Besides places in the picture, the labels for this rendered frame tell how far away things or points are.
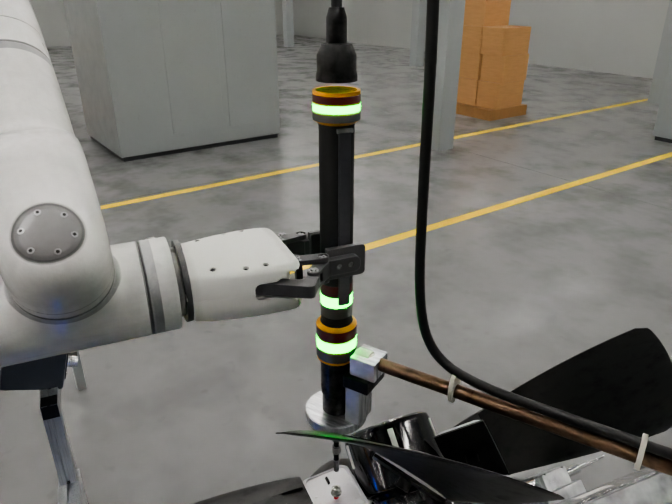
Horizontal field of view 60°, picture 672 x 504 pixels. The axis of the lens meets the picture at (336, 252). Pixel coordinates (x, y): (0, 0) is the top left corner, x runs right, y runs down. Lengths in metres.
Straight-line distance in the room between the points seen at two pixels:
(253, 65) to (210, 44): 0.58
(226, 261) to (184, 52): 6.38
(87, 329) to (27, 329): 0.04
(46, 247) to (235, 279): 0.15
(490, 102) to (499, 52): 0.69
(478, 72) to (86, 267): 8.66
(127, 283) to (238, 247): 0.11
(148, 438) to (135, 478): 0.22
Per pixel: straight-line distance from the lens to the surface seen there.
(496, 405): 0.58
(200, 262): 0.52
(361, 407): 0.65
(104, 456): 2.71
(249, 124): 7.31
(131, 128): 6.77
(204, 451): 2.62
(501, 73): 8.76
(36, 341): 0.51
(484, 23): 8.92
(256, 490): 0.81
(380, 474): 0.77
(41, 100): 0.62
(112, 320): 0.51
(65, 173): 0.48
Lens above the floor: 1.77
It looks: 25 degrees down
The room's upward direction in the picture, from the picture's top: straight up
